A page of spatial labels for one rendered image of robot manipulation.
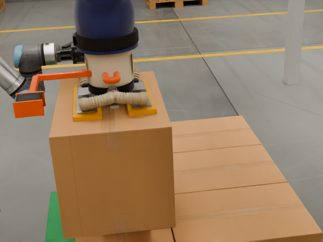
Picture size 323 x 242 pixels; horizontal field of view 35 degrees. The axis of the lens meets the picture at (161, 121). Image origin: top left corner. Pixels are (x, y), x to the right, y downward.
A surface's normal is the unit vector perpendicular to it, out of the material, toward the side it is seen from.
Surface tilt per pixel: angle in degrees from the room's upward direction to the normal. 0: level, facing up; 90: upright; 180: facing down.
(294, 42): 90
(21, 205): 0
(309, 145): 0
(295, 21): 90
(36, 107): 89
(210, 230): 0
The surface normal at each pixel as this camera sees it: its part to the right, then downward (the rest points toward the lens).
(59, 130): -0.04, -0.91
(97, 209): 0.11, 0.40
